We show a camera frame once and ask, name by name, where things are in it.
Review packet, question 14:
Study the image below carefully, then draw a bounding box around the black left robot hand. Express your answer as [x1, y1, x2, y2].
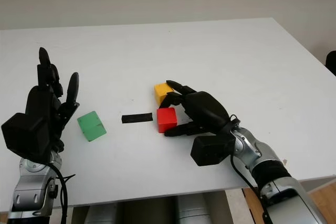
[25, 47, 81, 154]

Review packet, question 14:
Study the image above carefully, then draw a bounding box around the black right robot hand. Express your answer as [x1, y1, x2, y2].
[160, 79, 241, 138]

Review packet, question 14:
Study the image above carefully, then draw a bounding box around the red wooden block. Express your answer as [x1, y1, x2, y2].
[156, 107, 178, 133]

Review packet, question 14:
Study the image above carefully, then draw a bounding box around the yellow wooden block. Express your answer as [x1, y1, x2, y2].
[153, 82, 175, 106]

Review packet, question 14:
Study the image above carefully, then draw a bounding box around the green wooden block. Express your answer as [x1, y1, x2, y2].
[77, 110, 108, 143]

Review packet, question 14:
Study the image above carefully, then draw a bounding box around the black tape strip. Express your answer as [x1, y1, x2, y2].
[121, 113, 153, 124]

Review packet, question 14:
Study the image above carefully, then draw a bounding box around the white table leg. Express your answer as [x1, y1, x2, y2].
[224, 189, 249, 224]

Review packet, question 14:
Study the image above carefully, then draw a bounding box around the grey right robot thigh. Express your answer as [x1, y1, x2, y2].
[175, 195, 213, 224]

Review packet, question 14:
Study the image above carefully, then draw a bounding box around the grey robot thigh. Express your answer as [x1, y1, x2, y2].
[85, 204, 119, 224]
[175, 195, 213, 224]

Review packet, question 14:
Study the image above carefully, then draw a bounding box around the grey left robot thigh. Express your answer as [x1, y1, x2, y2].
[85, 204, 119, 224]

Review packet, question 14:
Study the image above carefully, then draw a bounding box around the black chair part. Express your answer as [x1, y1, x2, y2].
[325, 50, 336, 77]

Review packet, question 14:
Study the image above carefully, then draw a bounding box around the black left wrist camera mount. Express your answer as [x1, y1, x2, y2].
[1, 113, 57, 163]

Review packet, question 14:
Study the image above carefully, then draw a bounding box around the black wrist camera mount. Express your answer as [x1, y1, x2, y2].
[190, 134, 236, 167]
[1, 113, 57, 163]

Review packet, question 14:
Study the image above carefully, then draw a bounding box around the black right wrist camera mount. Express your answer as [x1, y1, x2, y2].
[190, 134, 236, 167]

